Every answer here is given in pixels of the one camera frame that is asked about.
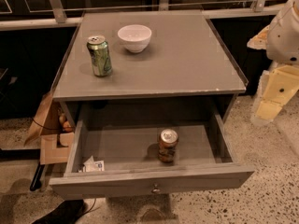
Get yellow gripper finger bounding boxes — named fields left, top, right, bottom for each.
left=247, top=26, right=269, bottom=49
left=250, top=65, right=299, bottom=125

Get orange soda can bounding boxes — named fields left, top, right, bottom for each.
left=158, top=129, right=178, bottom=163

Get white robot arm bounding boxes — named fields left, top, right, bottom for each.
left=247, top=0, right=299, bottom=126

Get grey cabinet counter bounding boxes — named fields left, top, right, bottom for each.
left=50, top=10, right=249, bottom=129

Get metal drawer knob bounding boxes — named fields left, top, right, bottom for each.
left=151, top=184, right=161, bottom=194

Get green soda can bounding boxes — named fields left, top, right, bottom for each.
left=87, top=35, right=112, bottom=77

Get grey open top drawer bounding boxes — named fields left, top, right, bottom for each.
left=50, top=113, right=254, bottom=200

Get metal window railing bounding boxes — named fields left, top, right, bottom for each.
left=0, top=0, right=299, bottom=32

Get white ceramic bowl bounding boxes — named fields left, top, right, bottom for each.
left=118, top=24, right=152, bottom=53

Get white paper packets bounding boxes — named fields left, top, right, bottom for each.
left=79, top=156, right=105, bottom=173

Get brown cardboard box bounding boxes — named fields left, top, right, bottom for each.
left=24, top=91, right=75, bottom=164

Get black shoe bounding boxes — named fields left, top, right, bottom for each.
left=32, top=200, right=84, bottom=224

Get black bar on floor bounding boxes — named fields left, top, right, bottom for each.
left=30, top=163, right=45, bottom=191

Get black cable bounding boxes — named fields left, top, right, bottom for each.
left=78, top=197, right=98, bottom=217

